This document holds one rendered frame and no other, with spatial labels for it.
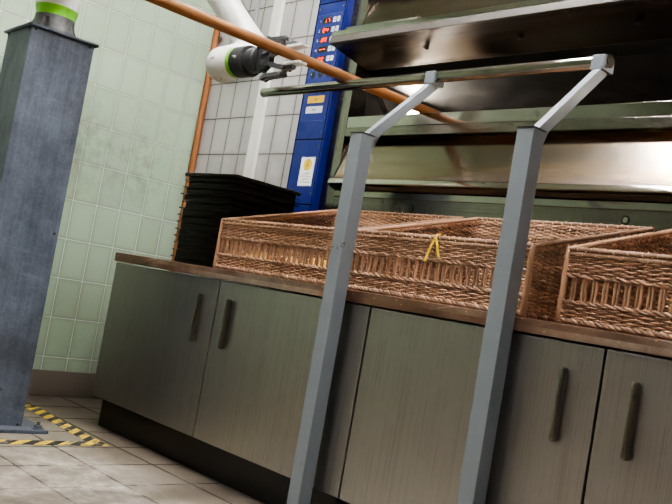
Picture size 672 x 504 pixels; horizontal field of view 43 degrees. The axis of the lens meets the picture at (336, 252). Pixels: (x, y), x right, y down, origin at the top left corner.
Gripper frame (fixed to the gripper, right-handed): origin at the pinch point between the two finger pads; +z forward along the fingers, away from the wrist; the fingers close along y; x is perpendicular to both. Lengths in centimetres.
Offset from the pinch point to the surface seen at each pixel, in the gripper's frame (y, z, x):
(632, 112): 4, 73, -53
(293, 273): 60, 8, -6
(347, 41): -19.4, -23.9, -38.6
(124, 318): 83, -62, 1
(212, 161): 18, -110, -53
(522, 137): 27, 84, 7
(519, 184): 36, 86, 7
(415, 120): 4, -1, -53
